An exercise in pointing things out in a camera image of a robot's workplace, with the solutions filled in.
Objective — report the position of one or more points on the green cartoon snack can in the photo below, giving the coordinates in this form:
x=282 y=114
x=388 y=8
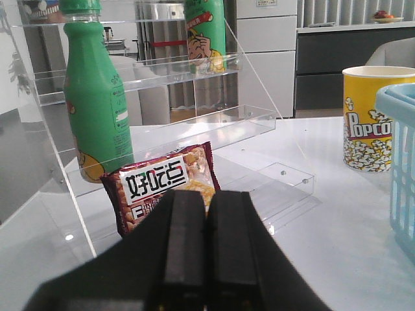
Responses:
x=206 y=35

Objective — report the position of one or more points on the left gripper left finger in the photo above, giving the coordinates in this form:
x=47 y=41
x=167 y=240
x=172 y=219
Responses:
x=181 y=286

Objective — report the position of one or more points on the maroon peanut snack packet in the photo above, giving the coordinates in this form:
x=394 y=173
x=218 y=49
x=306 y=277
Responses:
x=136 y=189

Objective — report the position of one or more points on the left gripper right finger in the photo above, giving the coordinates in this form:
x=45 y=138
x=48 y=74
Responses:
x=246 y=269

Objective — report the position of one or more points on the white drawer cabinet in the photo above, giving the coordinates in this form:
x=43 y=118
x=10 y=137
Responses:
x=266 y=35

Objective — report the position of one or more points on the white shelf with dark drawers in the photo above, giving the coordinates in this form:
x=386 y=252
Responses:
x=335 y=35

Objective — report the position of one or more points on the fruit plate on shelf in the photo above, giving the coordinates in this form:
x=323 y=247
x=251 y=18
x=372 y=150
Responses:
x=382 y=16

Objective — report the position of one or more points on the light blue plastic basket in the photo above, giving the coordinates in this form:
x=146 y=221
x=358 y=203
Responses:
x=397 y=102

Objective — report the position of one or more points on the left clear acrylic shelf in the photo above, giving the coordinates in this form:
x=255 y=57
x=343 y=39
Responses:
x=169 y=107

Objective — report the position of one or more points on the green drink bottle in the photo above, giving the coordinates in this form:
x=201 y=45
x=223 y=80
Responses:
x=94 y=94

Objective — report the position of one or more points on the beige sofa chair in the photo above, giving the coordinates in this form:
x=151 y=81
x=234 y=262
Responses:
x=394 y=53

